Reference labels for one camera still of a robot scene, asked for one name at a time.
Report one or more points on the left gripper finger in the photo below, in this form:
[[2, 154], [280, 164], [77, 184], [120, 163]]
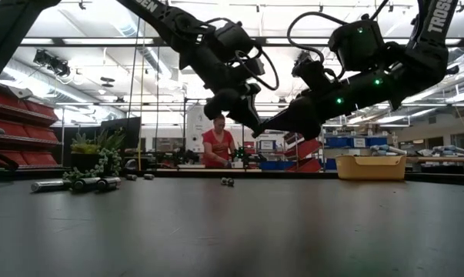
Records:
[[249, 113]]

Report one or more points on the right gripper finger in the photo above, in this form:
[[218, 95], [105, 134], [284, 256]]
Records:
[[293, 123]]

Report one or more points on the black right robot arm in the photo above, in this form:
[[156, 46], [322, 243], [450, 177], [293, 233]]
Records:
[[428, 46]]

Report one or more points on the background black robot arm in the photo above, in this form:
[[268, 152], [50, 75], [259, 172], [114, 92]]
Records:
[[185, 157], [241, 155]]

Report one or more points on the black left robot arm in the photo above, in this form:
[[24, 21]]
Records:
[[158, 13]]

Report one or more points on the small framed sign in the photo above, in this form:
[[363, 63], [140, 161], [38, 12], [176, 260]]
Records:
[[267, 145]]

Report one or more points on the blue storage bins row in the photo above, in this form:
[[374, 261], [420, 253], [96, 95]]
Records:
[[354, 142]]

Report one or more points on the red bin shelving rack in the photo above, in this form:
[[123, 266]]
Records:
[[308, 165], [20, 131]]

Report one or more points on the blue crate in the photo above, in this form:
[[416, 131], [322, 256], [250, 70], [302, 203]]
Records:
[[278, 165]]

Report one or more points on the person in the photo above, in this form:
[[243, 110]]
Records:
[[216, 148]]

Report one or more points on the white cylindrical tank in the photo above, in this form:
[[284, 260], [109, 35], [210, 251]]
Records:
[[195, 131]]

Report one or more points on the blue grey foam roll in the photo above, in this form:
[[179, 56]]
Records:
[[389, 150], [452, 150]]

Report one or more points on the yellow plastic bin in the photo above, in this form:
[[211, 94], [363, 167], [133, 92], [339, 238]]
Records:
[[370, 167]]

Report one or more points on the wooden workbench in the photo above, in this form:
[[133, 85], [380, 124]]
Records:
[[439, 159]]

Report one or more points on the black monitor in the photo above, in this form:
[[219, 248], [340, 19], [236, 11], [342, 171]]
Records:
[[122, 132]]

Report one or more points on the shiny round metal object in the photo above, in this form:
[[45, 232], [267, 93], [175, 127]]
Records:
[[131, 165]]

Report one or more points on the artificial potted succulent plant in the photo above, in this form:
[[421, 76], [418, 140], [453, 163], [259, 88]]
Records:
[[101, 154]]

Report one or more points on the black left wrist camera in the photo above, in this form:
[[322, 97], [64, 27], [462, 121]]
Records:
[[251, 66]]

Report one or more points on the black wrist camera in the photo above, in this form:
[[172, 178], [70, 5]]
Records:
[[312, 75], [251, 66]]

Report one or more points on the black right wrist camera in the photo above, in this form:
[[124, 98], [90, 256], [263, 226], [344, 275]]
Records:
[[312, 75]]

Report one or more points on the black metal frame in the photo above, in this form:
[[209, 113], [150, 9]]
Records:
[[184, 134]]

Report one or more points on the black ceiling camera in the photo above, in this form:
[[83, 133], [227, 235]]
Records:
[[51, 63]]

